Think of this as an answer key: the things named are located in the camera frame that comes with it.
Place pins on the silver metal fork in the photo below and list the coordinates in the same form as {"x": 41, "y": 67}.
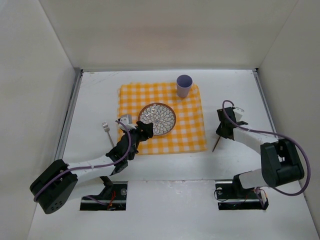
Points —
{"x": 106, "y": 129}

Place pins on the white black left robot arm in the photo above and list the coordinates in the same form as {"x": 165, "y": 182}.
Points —
{"x": 57, "y": 184}

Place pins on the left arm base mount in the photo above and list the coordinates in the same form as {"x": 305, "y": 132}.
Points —
{"x": 113, "y": 197}

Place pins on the lavender plastic cup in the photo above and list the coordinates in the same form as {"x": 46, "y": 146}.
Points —
{"x": 183, "y": 85}

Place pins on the aluminium frame rail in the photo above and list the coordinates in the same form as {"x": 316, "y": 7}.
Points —
{"x": 63, "y": 137}
{"x": 262, "y": 95}

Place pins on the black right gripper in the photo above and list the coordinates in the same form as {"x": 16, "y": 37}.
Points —
{"x": 224, "y": 128}

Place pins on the patterned ceramic plate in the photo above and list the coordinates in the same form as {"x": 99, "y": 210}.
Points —
{"x": 161, "y": 115}

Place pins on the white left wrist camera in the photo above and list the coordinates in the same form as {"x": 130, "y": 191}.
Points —
{"x": 126, "y": 120}

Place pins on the left aluminium frame rail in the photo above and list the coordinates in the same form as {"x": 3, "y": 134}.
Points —
{"x": 63, "y": 137}

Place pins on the yellow white checkered cloth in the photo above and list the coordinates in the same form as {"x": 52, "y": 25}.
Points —
{"x": 188, "y": 134}

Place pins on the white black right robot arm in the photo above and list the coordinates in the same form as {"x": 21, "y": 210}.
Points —
{"x": 279, "y": 159}

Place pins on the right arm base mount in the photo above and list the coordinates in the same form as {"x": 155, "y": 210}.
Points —
{"x": 229, "y": 200}

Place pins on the right aluminium frame rail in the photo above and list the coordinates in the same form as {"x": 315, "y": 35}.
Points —
{"x": 262, "y": 95}

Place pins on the copper long-handled spoon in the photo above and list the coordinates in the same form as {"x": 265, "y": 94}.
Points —
{"x": 216, "y": 143}

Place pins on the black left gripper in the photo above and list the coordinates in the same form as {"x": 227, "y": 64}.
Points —
{"x": 140, "y": 132}

